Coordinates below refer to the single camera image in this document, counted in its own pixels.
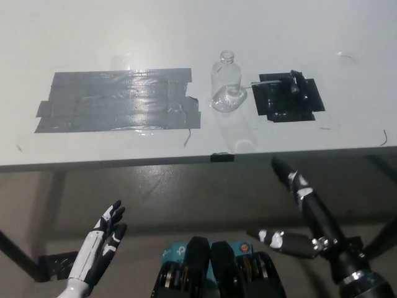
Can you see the black right hand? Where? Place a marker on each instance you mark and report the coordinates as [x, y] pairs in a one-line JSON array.
[[319, 217]]

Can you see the white and black left hand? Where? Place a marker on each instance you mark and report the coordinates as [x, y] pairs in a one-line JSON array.
[[93, 251]]

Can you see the black spray trigger lid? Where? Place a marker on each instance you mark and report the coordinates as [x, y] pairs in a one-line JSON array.
[[296, 82]]

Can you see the black and teal robot body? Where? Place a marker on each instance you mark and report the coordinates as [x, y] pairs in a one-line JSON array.
[[221, 274]]

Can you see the clear plastic bottle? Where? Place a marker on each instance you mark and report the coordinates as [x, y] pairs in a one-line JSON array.
[[226, 80]]

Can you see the black table leg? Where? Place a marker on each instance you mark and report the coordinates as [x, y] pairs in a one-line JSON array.
[[20, 256], [383, 239]]

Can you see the small black tape strip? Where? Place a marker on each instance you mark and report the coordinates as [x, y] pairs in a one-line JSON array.
[[222, 158]]

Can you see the grey duct tape patch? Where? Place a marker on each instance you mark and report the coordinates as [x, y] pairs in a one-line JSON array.
[[118, 101]]

